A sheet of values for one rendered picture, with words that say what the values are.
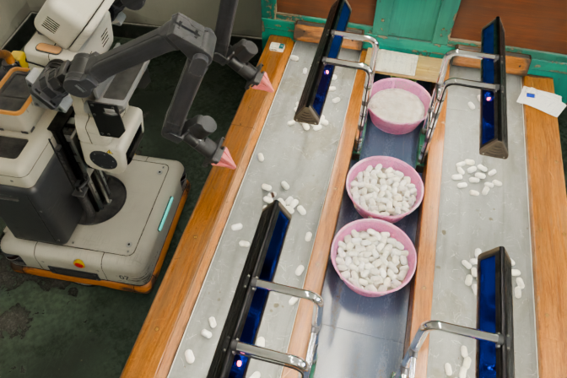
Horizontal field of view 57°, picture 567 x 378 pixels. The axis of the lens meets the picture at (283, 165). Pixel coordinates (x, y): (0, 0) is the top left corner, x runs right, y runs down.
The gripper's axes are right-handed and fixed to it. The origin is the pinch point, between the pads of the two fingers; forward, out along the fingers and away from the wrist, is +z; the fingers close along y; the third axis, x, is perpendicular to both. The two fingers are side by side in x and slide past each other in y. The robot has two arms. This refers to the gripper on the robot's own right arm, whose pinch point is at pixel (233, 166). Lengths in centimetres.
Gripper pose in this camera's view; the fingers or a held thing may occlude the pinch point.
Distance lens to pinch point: 175.7
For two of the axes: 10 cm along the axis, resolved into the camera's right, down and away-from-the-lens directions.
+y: 2.5, -7.5, 6.2
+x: -6.4, 3.5, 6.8
